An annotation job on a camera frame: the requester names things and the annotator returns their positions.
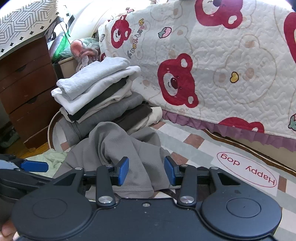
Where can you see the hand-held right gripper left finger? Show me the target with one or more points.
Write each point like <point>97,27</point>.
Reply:
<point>122,172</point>

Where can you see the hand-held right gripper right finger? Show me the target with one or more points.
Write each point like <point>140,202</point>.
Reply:
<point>170,172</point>

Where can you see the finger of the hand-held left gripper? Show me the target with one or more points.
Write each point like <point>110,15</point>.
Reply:
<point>34,166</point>

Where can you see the grey polo shirt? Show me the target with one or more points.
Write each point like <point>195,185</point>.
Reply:
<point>115,143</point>

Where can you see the person's left hand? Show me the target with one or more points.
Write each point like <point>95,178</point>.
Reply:
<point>7,230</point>

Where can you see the light green cloth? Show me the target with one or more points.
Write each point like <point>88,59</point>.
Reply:
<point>55,160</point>

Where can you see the white hoop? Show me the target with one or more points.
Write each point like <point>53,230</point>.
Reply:
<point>48,134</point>

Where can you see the checked floor mat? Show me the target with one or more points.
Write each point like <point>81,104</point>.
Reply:
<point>208,157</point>

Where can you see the cream cloth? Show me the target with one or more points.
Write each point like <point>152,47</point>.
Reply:
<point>155,115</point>

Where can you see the brown wooden drawer cabinet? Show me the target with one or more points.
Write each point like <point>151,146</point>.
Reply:
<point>23,88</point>

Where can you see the beige storage box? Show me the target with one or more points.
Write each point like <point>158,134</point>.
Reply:
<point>68,68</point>

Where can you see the beige bed base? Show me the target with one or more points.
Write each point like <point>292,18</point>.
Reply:
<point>272,150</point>

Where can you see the bear print quilted bedspread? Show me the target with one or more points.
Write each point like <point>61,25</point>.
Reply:
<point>208,69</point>

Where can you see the green plastic bag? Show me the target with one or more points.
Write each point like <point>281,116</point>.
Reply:
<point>62,46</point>

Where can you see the pink plush toy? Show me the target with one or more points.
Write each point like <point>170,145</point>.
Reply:
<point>77,47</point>

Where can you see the geometric patterned white cloth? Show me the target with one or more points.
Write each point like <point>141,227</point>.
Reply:
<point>23,20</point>

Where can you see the white curved headboard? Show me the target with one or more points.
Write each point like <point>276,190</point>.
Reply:
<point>92,16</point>

